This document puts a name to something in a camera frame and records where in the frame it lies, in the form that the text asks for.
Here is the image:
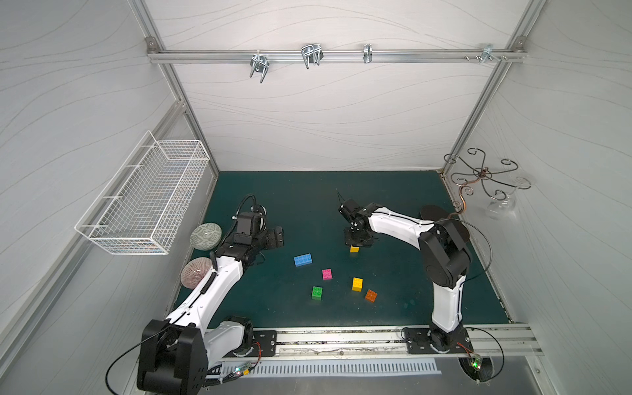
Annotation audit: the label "blue long lego brick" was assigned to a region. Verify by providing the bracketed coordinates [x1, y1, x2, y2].
[293, 253, 313, 268]

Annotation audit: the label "orange lego brick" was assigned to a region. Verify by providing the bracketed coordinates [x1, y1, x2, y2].
[365, 290, 378, 303]

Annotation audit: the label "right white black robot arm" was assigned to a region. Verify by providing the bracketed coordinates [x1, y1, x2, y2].
[338, 199, 472, 354]

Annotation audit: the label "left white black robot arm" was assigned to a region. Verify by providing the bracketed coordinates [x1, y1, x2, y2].
[137, 226, 284, 394]

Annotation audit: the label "green lego brick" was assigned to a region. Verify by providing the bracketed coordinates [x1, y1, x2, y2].
[311, 286, 324, 301]

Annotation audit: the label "grey green round plate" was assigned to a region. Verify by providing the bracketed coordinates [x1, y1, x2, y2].
[189, 222, 222, 251]

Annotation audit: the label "pink round plate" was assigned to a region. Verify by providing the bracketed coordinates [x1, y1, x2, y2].
[180, 257, 213, 290]

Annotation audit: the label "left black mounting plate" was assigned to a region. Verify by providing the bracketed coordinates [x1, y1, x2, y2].
[231, 330, 278, 358]

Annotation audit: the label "black mounting plate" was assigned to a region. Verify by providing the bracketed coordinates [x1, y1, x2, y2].
[231, 330, 278, 358]
[401, 327, 474, 355]

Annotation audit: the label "metal scroll cup stand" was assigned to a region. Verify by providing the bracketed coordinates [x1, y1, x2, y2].
[444, 147, 533, 217]

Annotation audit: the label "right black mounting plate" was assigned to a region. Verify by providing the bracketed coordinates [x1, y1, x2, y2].
[401, 327, 474, 355]

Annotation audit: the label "clear glass cup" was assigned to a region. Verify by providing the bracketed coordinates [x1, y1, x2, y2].
[486, 195, 516, 221]

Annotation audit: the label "metal u-bolt clamp left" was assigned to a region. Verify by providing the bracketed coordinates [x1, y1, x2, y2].
[250, 54, 270, 83]

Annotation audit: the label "metal u-bolt clamp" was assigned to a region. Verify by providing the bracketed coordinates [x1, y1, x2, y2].
[250, 54, 270, 83]
[301, 44, 324, 69]

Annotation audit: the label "metal hook clamp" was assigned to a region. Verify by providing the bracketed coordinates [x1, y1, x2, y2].
[363, 44, 373, 64]

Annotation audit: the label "metal u-bolt clamp middle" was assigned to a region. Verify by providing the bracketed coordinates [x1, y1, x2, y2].
[301, 44, 324, 69]

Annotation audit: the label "horizontal aluminium top bar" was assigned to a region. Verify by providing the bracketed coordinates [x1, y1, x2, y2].
[147, 47, 528, 64]

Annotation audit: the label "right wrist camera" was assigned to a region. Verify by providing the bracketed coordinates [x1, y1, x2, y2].
[338, 199, 362, 224]

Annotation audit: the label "white slotted cable duct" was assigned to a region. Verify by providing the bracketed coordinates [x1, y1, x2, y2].
[219, 359, 443, 380]

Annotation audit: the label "white wire basket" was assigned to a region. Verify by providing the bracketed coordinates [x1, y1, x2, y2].
[74, 131, 210, 256]

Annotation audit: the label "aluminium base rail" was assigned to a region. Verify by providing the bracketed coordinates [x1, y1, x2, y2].
[256, 324, 544, 360]

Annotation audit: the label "metal bracket clamp right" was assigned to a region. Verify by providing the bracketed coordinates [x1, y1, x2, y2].
[464, 44, 509, 64]

